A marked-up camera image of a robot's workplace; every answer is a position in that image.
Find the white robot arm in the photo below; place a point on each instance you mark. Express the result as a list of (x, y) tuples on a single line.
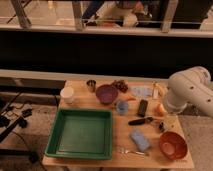
[(189, 86)]

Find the purple bowl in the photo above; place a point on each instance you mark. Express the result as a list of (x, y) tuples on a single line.
[(106, 93)]

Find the bunch of dark grapes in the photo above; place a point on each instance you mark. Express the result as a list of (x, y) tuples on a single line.
[(120, 85)]

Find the small metal cup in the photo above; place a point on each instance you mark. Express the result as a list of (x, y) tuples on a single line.
[(91, 85)]

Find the small orange carrot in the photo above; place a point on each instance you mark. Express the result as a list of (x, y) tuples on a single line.
[(129, 98)]

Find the blue small cup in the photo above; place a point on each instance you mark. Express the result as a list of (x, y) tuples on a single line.
[(122, 107)]

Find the black rectangular block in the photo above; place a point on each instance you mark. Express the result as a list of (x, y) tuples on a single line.
[(142, 108)]

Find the white cup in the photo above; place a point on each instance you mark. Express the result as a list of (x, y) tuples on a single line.
[(67, 94)]

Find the small white bottle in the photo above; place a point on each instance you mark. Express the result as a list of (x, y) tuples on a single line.
[(155, 91)]

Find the yellow banana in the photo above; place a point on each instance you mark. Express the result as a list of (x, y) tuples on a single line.
[(161, 89)]

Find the green plastic tray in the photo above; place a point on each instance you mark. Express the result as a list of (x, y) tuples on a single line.
[(81, 134)]

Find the wooden table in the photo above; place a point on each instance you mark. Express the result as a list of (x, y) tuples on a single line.
[(83, 99)]

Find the silver fork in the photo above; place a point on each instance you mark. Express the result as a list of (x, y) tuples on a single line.
[(126, 151)]

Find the blue sponge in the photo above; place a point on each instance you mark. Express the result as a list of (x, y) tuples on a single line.
[(140, 140)]

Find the orange-red bowl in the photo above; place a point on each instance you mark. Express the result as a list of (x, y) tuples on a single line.
[(172, 145)]

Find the black-handled tool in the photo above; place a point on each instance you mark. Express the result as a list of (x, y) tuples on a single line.
[(142, 121)]

